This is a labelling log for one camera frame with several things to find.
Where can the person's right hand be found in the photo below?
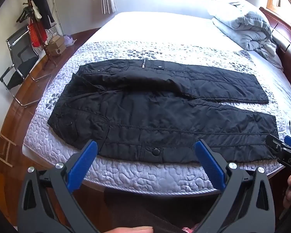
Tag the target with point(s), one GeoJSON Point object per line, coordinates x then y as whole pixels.
{"type": "Point", "coordinates": [289, 191]}

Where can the small wooden rack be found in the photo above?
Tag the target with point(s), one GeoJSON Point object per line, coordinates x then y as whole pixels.
{"type": "Point", "coordinates": [2, 148]}

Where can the red bag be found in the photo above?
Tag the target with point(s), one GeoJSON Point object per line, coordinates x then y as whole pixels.
{"type": "Point", "coordinates": [35, 35]}

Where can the bed with quilted cover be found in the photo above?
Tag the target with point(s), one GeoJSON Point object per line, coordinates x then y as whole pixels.
{"type": "Point", "coordinates": [160, 41]}

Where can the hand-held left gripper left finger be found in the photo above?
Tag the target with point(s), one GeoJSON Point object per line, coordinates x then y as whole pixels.
{"type": "Point", "coordinates": [83, 162]}

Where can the wooden headboard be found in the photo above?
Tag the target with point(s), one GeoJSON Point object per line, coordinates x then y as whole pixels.
{"type": "Point", "coordinates": [288, 43]}

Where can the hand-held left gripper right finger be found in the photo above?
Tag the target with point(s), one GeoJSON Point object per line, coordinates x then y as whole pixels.
{"type": "Point", "coordinates": [209, 165]}

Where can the cardboard box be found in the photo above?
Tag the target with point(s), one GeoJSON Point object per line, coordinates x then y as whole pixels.
{"type": "Point", "coordinates": [55, 40]}
{"type": "Point", "coordinates": [57, 50]}

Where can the pale plastic bag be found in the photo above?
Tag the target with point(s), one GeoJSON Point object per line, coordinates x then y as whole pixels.
{"type": "Point", "coordinates": [69, 40]}

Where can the white radiator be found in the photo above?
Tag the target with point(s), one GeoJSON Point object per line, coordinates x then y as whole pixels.
{"type": "Point", "coordinates": [51, 32]}

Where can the black quilted pants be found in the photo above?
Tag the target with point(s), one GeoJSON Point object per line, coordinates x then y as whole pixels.
{"type": "Point", "coordinates": [148, 116]}

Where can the wooden coat rack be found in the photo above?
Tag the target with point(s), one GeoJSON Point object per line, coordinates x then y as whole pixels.
{"type": "Point", "coordinates": [48, 51]}

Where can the folded grey comforter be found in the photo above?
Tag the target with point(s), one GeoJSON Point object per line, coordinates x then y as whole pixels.
{"type": "Point", "coordinates": [245, 26]}

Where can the black hanging garment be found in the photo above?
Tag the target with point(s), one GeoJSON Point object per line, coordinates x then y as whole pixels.
{"type": "Point", "coordinates": [42, 4]}

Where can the black folding chair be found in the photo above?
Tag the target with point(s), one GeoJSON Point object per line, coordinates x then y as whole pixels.
{"type": "Point", "coordinates": [21, 68]}

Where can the person's left hand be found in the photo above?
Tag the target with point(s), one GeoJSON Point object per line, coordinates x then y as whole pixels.
{"type": "Point", "coordinates": [131, 230]}

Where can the dark clothes hanger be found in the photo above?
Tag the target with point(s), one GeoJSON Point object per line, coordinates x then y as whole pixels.
{"type": "Point", "coordinates": [26, 13]}

